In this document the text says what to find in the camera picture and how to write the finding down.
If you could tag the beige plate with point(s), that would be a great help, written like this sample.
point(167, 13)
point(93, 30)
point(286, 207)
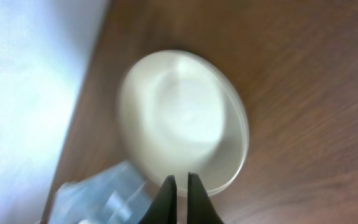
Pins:
point(179, 114)

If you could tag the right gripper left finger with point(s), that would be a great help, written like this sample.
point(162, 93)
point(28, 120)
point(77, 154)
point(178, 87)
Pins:
point(163, 209)

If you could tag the clear plastic storage container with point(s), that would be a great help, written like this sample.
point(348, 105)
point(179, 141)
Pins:
point(115, 195)

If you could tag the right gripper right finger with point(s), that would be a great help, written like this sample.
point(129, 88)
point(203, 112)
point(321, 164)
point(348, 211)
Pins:
point(200, 209)

